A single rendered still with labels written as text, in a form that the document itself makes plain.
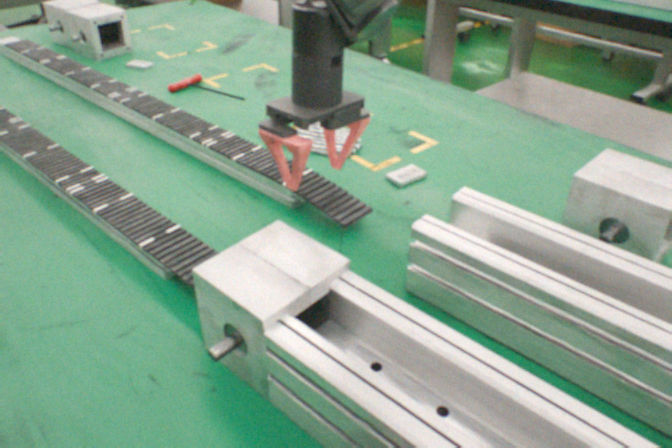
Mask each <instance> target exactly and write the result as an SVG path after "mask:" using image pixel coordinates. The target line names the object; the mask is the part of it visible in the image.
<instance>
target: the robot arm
mask: <svg viewBox="0 0 672 448"><path fill-rule="evenodd" d="M400 2H402V0H298V2H294V3H293V4H292V15H291V95H287V96H283V98H280V99H277V100H274V101H271V102H267V103H266V104H265V106H266V116H268V117H271V118H268V119H265V120H262V121H260V122H259V135H260V136H261V138H262V140H263V142H264V144H265V146H266V147H267V149H268V150H269V152H271V154H272V156H273V158H274V160H275V161H276V163H277V165H278V168H279V171H280V173H281V176H282V178H283V180H284V183H286V186H287V188H289V189H291V190H293V191H296V190H297V188H298V185H300V182H301V179H302V176H303V173H304V169H305V166H306V163H307V160H308V157H309V153H310V150H311V147H312V140H310V139H307V138H305V137H302V136H300V135H297V129H294V128H292V126H289V125H288V124H290V123H293V126H295V128H299V129H301V130H309V125H312V124H315V123H318V122H320V128H322V129H323V134H324V139H325V145H326V150H328V154H329V159H330V163H331V166H332V167H334V168H336V169H340V168H342V167H343V165H344V163H345V161H346V159H347V158H348V155H349V153H350V151H351V149H352V148H353V146H354V145H356V143H357V142H358V139H359V138H360V136H361V135H362V133H363V132H364V130H365V129H366V126H367V125H368V123H370V119H371V111H370V110H367V109H364V107H365V96H364V95H361V94H358V93H353V92H350V91H347V90H344V89H343V76H344V53H345V47H349V46H352V45H355V44H359V43H362V42H366V41H369V40H373V39H376V38H378V37H380V36H381V35H383V32H384V31H386V30H387V28H388V25H389V22H390V16H391V15H392V14H393V13H395V12H396V10H397V9H398V8H399V3H400ZM344 126H347V128H349V129H350V132H349V134H348V136H347V138H346V140H345V144H344V146H343V148H342V150H340V152H339V154H338V157H337V151H336V141H335V131H336V130H338V129H342V128H344ZM281 145H283V146H287V148H288V151H290V152H291V153H292V154H293V169H292V175H291V174H290V171H289V167H288V164H287V161H286V158H284V154H283V150H282V147H281Z"/></svg>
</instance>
